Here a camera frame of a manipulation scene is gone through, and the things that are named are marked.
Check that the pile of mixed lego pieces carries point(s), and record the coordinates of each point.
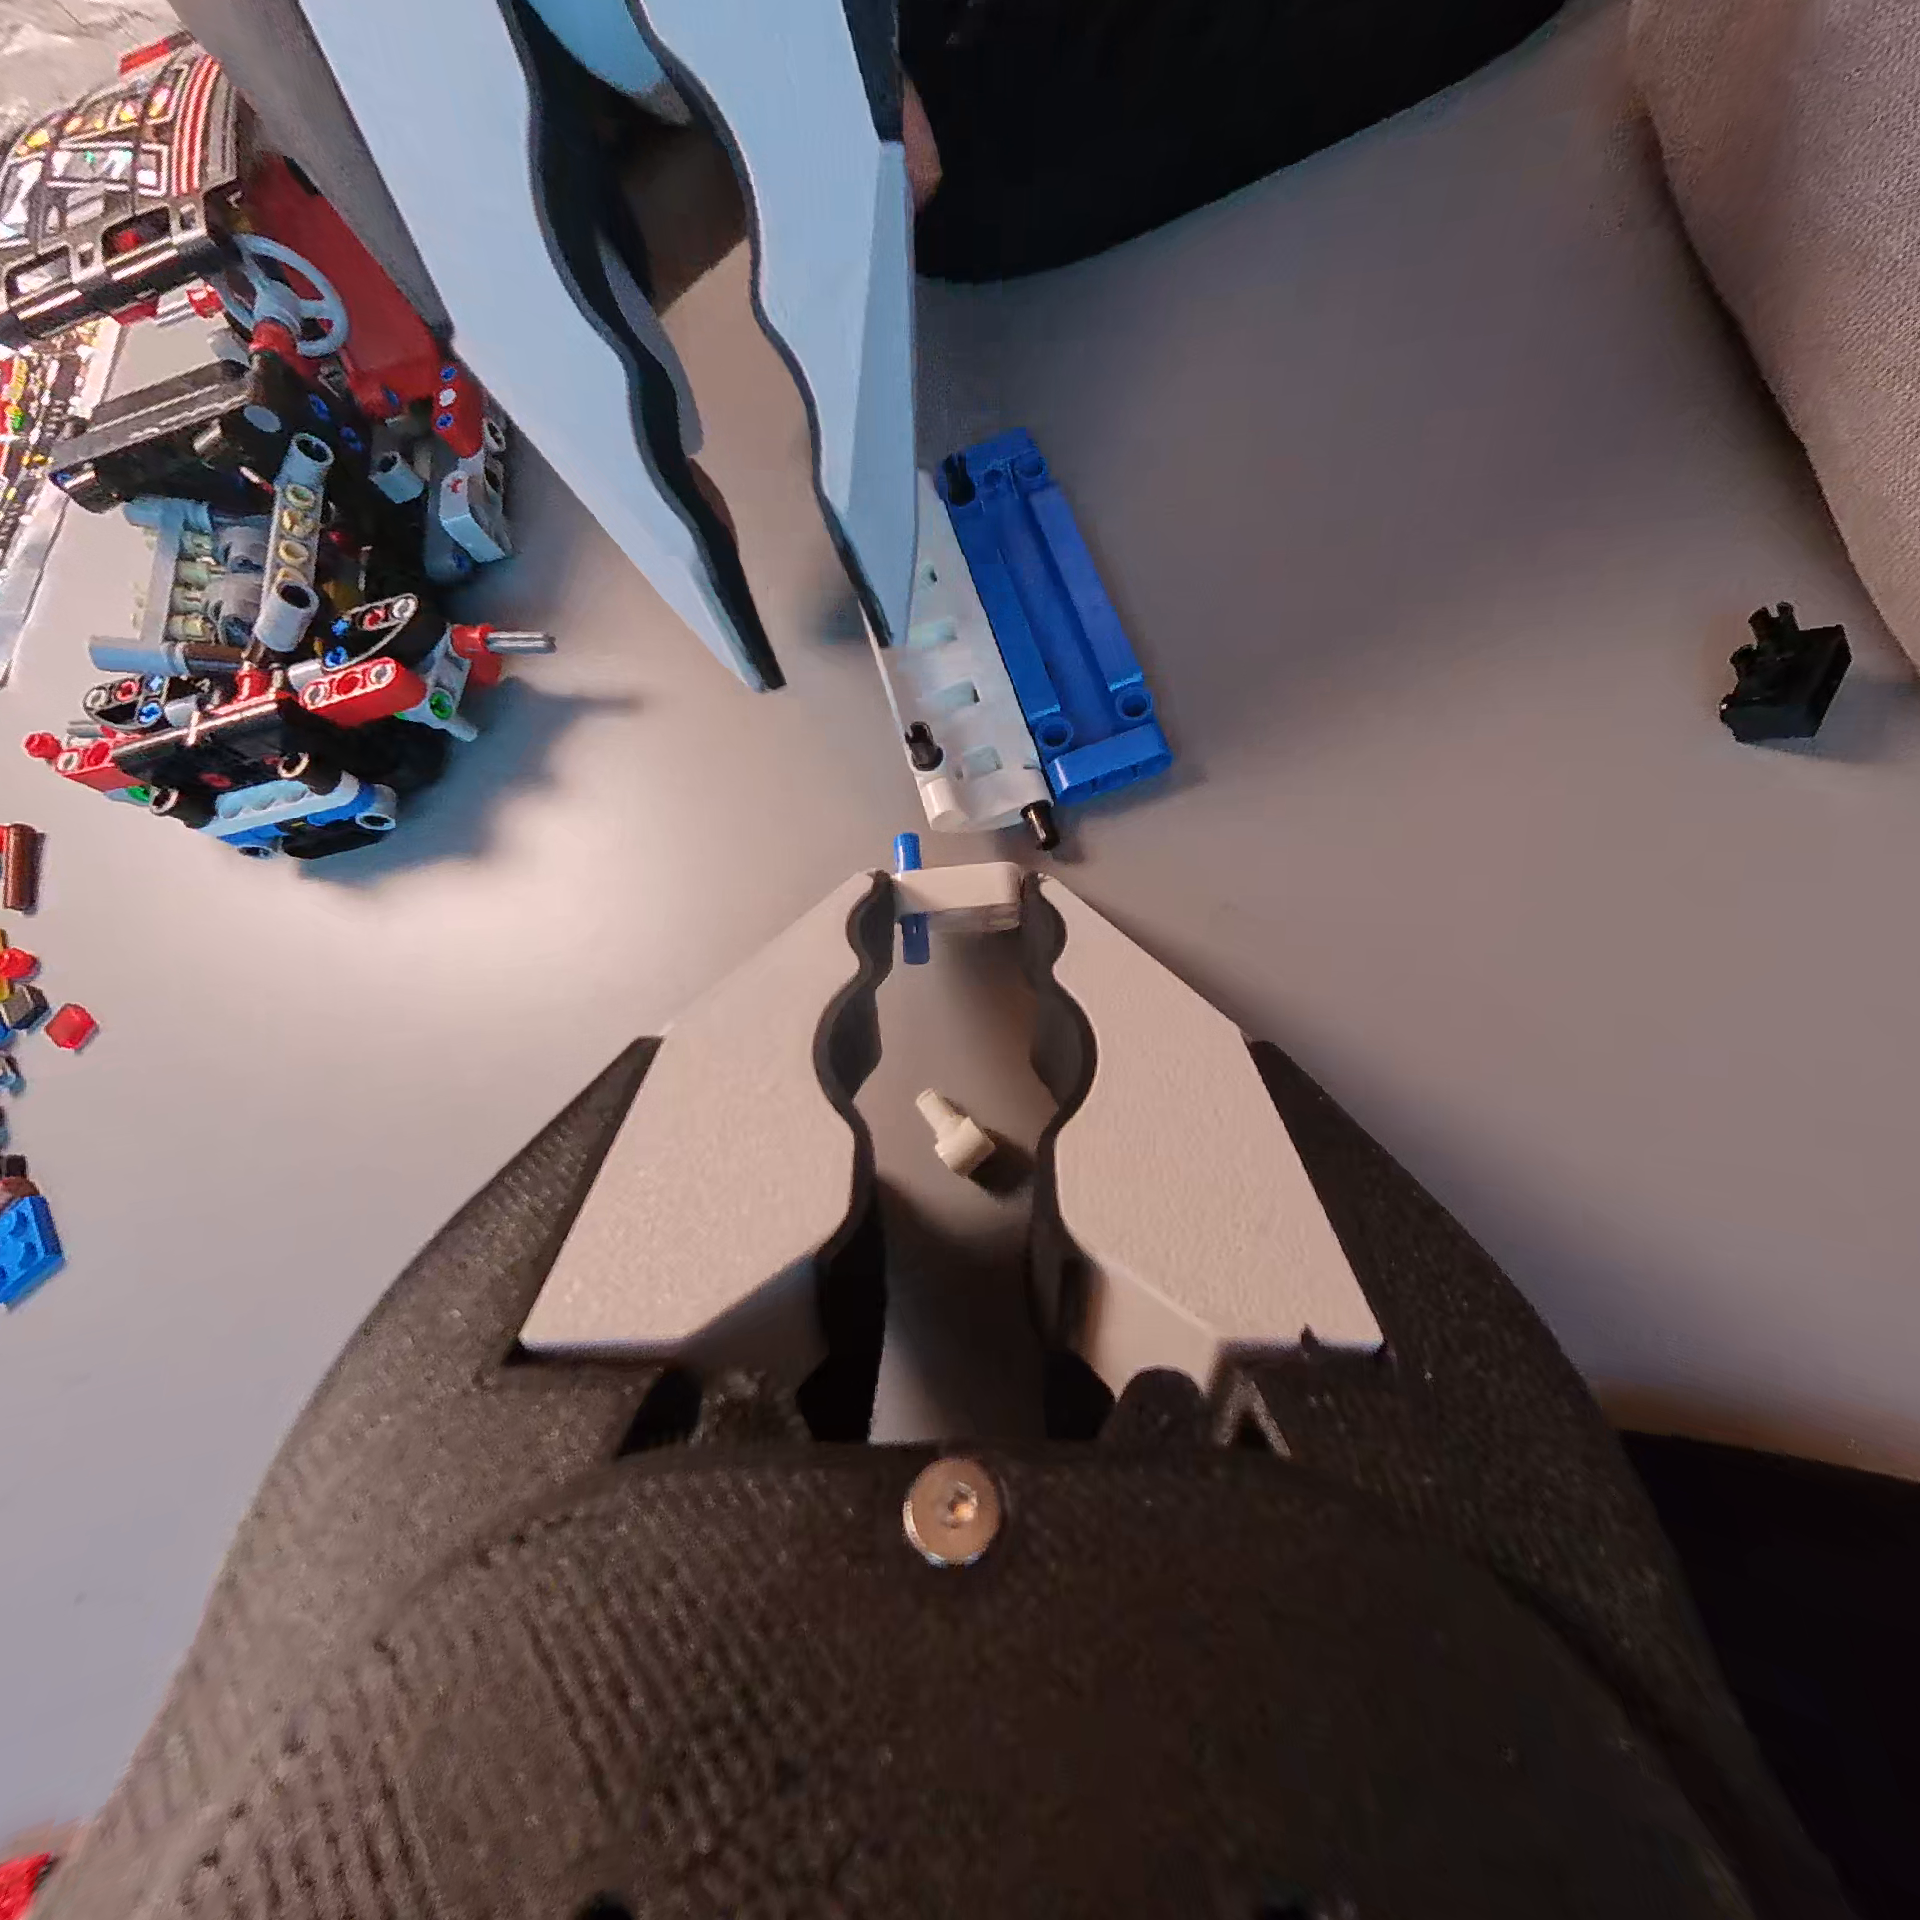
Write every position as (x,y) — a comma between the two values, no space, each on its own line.
(22,1245)

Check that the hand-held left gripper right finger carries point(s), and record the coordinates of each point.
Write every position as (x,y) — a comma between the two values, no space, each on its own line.
(1215,1201)

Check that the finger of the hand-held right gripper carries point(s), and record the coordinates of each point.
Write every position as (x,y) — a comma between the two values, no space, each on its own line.
(825,224)
(524,300)

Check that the blue and white lego panel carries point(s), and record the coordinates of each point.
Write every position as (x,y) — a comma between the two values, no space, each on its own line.
(1065,630)

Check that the red lego brick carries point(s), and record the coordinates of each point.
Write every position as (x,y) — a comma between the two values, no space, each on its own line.
(22,1879)

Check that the black lego connector block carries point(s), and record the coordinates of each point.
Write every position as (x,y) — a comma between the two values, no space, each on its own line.
(1785,683)

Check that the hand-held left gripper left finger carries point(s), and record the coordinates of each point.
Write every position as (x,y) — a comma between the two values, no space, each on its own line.
(705,1201)

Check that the small white lego connector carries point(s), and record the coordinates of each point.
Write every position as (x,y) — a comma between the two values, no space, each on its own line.
(957,1141)
(968,896)

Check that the shiny sticker sheet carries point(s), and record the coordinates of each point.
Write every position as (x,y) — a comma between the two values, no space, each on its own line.
(39,494)

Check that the partly built lego car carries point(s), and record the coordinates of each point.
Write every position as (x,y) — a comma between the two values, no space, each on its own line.
(270,524)

